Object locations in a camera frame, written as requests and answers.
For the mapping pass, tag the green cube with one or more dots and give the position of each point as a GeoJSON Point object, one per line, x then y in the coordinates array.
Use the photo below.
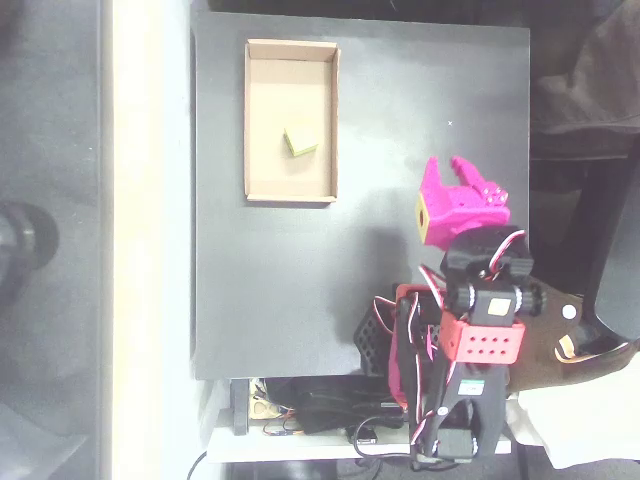
{"type": "Point", "coordinates": [299, 146]}

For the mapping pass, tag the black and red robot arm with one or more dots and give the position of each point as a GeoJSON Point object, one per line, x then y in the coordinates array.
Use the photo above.
{"type": "Point", "coordinates": [480, 340]}

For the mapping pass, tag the black perforated arm base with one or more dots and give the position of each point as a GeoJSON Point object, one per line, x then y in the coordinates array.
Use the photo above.
{"type": "Point", "coordinates": [370, 340]}

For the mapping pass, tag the cardboard box tray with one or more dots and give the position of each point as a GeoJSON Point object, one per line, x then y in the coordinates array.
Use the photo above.
{"type": "Point", "coordinates": [290, 100]}

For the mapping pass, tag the dark brown clothing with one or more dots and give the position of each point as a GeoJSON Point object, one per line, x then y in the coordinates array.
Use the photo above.
{"type": "Point", "coordinates": [585, 90]}

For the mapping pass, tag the brown fabric bag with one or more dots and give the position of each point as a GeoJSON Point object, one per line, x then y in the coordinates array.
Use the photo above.
{"type": "Point", "coordinates": [555, 345]}

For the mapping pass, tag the black office chair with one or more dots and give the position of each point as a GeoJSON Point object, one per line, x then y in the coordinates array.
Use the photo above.
{"type": "Point", "coordinates": [620, 260]}

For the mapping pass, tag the black usb connector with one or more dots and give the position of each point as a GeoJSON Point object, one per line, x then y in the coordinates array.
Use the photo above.
{"type": "Point", "coordinates": [364, 435]}

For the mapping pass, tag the white cloth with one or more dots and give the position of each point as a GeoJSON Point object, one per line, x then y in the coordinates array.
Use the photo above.
{"type": "Point", "coordinates": [580, 420]}

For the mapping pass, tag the beige wooden piece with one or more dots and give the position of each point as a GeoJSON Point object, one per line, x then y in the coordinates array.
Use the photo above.
{"type": "Point", "coordinates": [261, 407]}

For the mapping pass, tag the small circuit board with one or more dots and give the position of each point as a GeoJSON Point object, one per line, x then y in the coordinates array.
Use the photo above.
{"type": "Point", "coordinates": [280, 430]}

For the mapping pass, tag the white shelf board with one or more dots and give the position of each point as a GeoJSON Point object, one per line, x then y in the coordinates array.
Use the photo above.
{"type": "Point", "coordinates": [300, 447]}

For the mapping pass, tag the dark round cylinder object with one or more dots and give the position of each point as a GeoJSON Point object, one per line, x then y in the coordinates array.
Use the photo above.
{"type": "Point", "coordinates": [25, 245]}

